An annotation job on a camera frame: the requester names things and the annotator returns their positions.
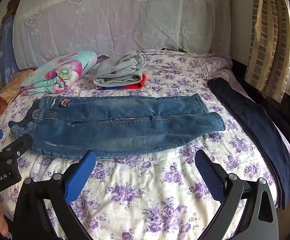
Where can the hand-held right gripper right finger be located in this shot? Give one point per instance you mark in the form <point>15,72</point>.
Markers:
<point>208,172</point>

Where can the folded grey pants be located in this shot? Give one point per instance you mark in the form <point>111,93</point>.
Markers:
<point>121,70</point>

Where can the folded floral blanket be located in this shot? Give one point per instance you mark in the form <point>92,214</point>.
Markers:
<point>59,71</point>

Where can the beige checked curtain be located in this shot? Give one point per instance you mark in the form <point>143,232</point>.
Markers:
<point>270,40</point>

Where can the purple floral bedsheet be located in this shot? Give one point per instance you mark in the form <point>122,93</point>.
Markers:
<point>160,192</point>

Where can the white lace cover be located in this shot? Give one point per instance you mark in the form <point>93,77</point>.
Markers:
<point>120,17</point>

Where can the dark navy pants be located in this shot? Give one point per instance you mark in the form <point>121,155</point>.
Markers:
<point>260,130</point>

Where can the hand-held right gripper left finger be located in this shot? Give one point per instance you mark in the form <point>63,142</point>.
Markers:
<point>81,170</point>

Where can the folded red and blue garment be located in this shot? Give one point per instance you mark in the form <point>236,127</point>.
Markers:
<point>132,86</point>

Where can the brown patterned pillow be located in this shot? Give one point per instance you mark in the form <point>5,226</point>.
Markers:
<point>7,92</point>

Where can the blue denim jeans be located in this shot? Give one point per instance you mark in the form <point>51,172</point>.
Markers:
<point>125,127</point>

